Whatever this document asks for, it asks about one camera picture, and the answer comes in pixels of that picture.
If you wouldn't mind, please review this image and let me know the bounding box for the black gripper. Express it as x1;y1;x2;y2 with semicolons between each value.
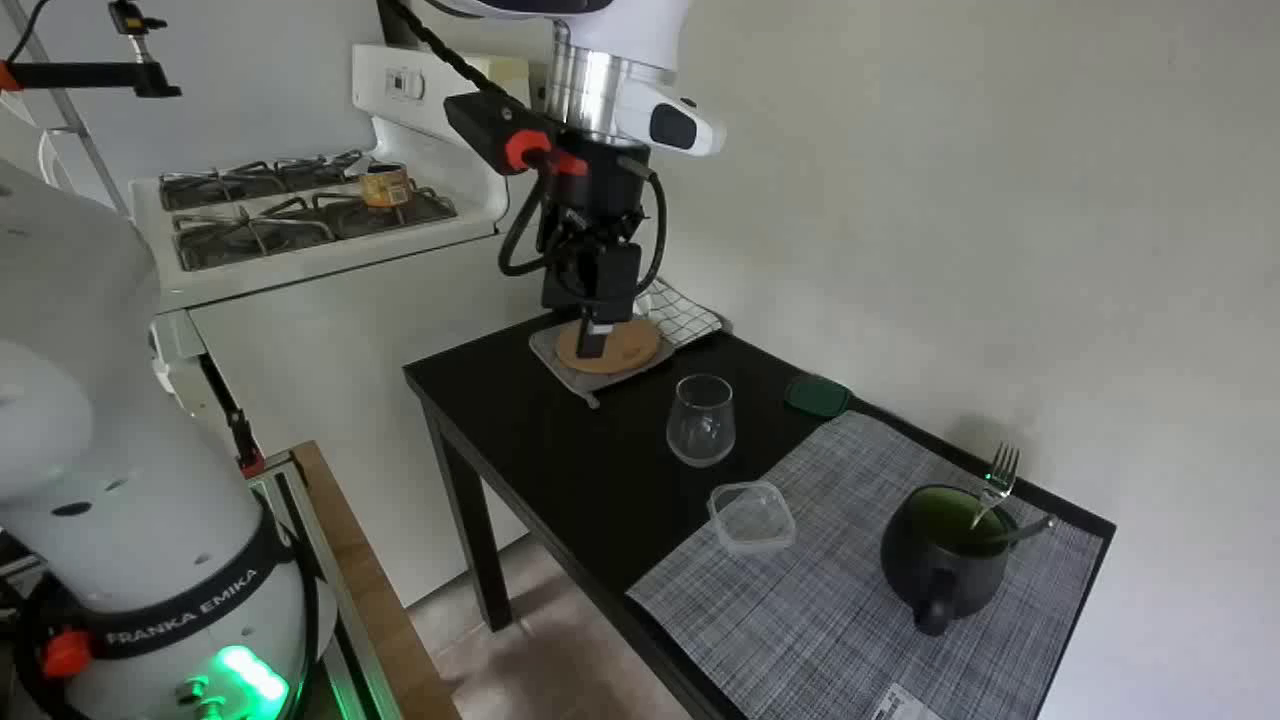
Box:
536;139;661;364

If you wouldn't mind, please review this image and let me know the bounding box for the round wooden coaster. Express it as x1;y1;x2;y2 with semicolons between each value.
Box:
551;317;666;378

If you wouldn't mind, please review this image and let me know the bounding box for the green square coaster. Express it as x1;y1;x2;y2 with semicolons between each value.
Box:
779;370;858;425

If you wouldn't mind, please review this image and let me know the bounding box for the grey pot holder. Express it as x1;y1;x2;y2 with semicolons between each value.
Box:
523;311;679;406

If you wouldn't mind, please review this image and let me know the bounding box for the white checkered dish towel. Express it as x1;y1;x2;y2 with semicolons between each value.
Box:
636;277;731;356

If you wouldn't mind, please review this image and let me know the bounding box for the black table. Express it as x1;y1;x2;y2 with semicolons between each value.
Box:
399;311;1121;720

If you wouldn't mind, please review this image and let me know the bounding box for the clear drinking glass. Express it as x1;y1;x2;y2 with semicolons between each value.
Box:
665;370;744;472

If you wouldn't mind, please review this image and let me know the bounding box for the white gas stove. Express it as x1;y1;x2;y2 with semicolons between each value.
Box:
128;42;540;610

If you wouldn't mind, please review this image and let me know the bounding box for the wooden plank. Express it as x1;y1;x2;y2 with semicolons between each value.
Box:
287;440;463;720

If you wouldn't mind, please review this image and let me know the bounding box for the grey woven placemat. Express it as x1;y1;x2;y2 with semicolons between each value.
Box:
623;406;1112;720

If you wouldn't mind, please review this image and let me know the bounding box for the black rod with red clamp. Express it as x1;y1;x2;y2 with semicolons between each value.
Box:
186;342;270;482

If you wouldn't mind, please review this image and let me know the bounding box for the black mug with green inside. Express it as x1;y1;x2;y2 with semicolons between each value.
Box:
874;478;1028;640

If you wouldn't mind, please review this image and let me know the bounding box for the clear plastic fork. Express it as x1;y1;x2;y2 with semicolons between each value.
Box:
968;445;1028;535

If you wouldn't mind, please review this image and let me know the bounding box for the white paper label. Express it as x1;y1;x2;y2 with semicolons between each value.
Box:
872;680;944;720

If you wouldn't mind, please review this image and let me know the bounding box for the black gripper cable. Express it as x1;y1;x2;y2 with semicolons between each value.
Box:
496;164;673;295

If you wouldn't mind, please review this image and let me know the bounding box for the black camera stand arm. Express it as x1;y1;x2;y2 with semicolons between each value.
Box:
0;0;186;104

